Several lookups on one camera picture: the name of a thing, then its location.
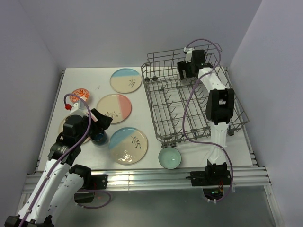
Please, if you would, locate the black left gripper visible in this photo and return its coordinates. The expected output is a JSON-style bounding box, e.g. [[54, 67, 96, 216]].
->
[[77, 108, 112, 144]]

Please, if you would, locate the dark blue mug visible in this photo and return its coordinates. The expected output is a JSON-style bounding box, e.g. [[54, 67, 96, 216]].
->
[[90, 131, 108, 146]]

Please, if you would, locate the orange patterned small bowl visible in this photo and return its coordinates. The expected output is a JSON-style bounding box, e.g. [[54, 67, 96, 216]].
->
[[70, 88, 90, 103]]

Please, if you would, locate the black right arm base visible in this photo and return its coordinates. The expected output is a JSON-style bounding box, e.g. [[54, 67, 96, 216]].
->
[[185, 162, 233, 201]]

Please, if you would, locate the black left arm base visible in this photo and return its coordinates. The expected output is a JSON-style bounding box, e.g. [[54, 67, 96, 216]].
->
[[69, 169, 108, 204]]

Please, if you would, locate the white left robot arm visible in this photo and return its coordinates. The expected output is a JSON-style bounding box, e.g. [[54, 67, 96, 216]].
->
[[4, 109, 113, 227]]

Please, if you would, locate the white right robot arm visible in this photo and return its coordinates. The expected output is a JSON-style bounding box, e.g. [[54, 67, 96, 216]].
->
[[177, 47, 235, 167]]

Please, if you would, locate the pink cream plate middle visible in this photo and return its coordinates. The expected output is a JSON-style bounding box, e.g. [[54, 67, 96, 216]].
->
[[96, 94, 132, 124]]

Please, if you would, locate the pink cream plate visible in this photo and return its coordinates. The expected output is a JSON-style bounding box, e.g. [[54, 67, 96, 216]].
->
[[96, 94, 132, 124], [58, 117, 90, 144]]

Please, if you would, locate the blue cream plate near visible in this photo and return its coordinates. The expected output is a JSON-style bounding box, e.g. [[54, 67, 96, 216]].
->
[[108, 127, 148, 165]]

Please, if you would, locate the blue cream plate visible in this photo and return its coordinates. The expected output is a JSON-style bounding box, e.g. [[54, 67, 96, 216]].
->
[[108, 127, 148, 165], [110, 68, 142, 94]]

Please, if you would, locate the pink cream plate left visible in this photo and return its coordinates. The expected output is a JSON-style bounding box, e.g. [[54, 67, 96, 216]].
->
[[58, 117, 90, 144]]

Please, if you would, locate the blue cream plate far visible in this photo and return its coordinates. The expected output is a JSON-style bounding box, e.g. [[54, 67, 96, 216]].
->
[[110, 68, 142, 94]]

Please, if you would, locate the pale green bowl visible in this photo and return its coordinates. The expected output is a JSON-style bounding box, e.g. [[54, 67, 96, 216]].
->
[[158, 147, 182, 170]]

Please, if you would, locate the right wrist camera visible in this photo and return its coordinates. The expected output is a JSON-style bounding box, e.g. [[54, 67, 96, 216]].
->
[[183, 47, 195, 63]]

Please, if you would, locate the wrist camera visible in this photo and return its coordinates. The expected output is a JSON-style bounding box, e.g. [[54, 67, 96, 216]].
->
[[68, 100, 97, 122], [183, 47, 195, 63]]

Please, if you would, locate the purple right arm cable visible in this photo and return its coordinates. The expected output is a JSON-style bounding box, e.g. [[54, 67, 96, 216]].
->
[[181, 38, 235, 201]]

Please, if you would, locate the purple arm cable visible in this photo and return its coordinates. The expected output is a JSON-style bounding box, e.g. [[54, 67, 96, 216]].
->
[[18, 93, 112, 227], [181, 38, 235, 201]]

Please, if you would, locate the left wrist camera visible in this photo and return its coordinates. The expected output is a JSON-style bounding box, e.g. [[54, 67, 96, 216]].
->
[[68, 100, 97, 122]]

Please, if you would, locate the grey wire dish rack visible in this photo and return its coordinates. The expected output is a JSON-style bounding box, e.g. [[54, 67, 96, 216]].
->
[[141, 43, 250, 146]]

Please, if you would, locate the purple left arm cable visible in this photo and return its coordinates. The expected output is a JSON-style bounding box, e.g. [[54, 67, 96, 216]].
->
[[18, 93, 112, 227]]

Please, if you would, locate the aluminium mounting rail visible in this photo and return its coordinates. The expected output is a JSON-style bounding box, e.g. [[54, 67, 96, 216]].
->
[[92, 166, 271, 192]]

